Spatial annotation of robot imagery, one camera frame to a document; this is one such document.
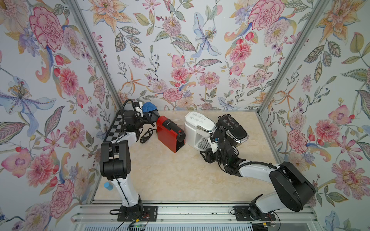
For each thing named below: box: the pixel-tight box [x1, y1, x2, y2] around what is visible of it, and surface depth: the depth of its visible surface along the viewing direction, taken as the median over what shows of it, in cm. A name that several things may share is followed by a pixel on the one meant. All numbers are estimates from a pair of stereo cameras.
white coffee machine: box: [184, 111, 218, 152], surface depth 88 cm
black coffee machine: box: [217, 114, 250, 147], surface depth 82 cm
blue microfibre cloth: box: [141, 101, 159, 113], surface depth 92 cm
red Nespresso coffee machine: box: [156, 115, 186, 154], surface depth 89 cm
